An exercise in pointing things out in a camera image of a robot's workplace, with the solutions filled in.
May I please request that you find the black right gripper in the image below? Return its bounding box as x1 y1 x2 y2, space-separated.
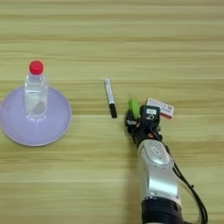
124 110 165 147

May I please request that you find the green rectangular block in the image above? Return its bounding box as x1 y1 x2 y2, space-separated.
128 97 141 121

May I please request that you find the white marker with black cap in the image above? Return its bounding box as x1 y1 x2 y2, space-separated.
103 78 118 119

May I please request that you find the clear bottle with red cap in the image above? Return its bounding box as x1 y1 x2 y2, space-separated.
23 59 50 122

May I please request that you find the red and white small box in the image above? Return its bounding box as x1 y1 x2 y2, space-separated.
145 97 175 120

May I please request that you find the lavender round plate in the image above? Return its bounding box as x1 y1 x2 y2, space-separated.
0 86 73 147

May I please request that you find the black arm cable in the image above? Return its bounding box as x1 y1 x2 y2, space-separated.
162 143 209 224

